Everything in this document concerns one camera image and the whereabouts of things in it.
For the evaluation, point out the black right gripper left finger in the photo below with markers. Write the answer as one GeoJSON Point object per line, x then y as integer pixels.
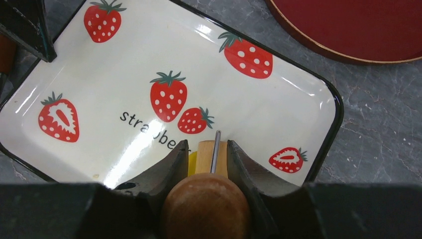
{"type": "Point", "coordinates": [151, 187]}

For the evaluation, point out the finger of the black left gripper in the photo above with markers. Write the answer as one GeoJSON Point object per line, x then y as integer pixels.
{"type": "Point", "coordinates": [24, 22]}

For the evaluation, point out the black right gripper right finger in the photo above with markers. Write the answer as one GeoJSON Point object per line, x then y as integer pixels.
{"type": "Point", "coordinates": [279, 217]}

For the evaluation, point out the wooden dough roller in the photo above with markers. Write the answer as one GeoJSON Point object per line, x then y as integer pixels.
{"type": "Point", "coordinates": [206, 205]}

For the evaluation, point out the yellow dough ball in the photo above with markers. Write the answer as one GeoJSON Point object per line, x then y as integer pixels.
{"type": "Point", "coordinates": [192, 163]}

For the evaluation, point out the white strawberry tray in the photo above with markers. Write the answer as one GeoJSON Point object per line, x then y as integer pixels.
{"type": "Point", "coordinates": [133, 78]}

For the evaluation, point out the red round plate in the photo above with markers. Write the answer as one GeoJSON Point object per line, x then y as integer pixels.
{"type": "Point", "coordinates": [354, 31]}

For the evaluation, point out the metal scraper wooden handle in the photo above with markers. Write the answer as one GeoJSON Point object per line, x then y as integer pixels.
{"type": "Point", "coordinates": [7, 53]}

